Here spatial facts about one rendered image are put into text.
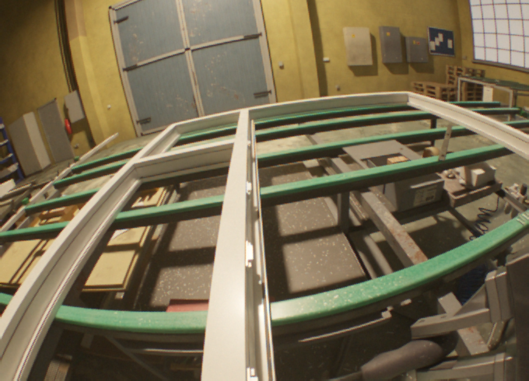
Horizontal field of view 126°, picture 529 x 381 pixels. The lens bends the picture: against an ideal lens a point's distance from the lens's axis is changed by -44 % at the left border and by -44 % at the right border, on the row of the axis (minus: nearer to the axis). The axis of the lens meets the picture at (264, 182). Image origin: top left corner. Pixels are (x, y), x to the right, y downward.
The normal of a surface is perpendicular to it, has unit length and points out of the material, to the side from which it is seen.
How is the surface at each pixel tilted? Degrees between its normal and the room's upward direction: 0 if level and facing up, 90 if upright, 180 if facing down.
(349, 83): 90
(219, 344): 0
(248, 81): 90
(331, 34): 90
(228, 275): 0
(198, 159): 90
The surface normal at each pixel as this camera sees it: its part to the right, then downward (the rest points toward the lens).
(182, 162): 0.06, 0.46
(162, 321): -0.15, -0.88
